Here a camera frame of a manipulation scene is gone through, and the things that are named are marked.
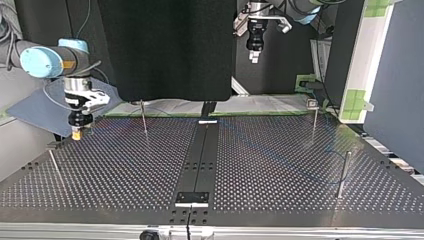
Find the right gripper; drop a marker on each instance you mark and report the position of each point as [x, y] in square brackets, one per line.
[80, 118]

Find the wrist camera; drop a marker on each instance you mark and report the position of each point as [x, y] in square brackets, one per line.
[95, 99]
[281, 22]

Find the metal post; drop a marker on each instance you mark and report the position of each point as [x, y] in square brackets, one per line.
[57, 168]
[315, 120]
[343, 173]
[143, 118]

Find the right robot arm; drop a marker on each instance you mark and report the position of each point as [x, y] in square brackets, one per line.
[41, 61]

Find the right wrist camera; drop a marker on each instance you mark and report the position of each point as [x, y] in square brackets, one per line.
[95, 99]

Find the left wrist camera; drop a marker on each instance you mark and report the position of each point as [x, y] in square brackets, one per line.
[281, 22]

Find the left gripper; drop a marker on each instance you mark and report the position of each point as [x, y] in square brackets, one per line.
[256, 35]

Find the black panel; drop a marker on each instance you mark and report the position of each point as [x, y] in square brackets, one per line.
[166, 50]

